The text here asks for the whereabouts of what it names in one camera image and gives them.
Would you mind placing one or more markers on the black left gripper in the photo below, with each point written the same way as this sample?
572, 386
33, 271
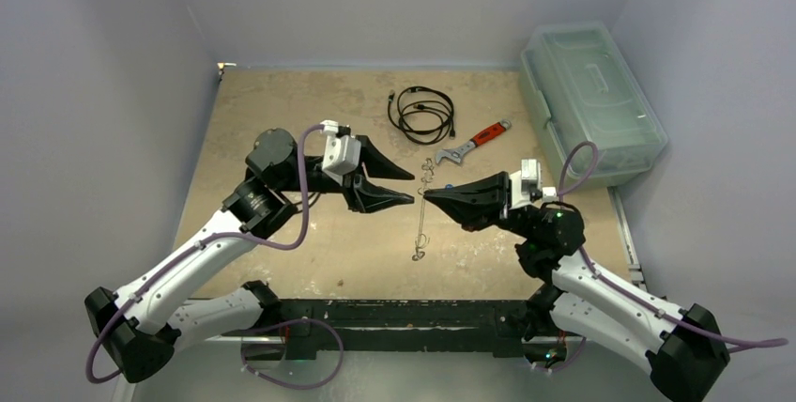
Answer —
358, 190

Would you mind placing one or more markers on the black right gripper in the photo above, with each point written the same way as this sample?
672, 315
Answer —
503, 198

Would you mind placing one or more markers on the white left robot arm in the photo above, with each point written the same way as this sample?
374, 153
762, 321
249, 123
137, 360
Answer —
143, 324

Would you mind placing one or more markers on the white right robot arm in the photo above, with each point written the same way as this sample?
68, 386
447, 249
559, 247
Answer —
678, 348

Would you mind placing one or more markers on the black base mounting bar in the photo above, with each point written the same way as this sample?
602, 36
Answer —
501, 328

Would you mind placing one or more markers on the clear green plastic toolbox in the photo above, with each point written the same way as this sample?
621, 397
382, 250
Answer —
586, 106

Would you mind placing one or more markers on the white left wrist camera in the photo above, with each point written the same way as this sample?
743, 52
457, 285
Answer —
342, 150

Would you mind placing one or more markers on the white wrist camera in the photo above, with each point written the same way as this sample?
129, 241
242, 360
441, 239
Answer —
342, 150
526, 186

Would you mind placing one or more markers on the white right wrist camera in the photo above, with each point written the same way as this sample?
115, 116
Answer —
526, 186

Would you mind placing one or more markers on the red handled adjustable wrench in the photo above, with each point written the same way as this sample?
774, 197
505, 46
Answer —
457, 154

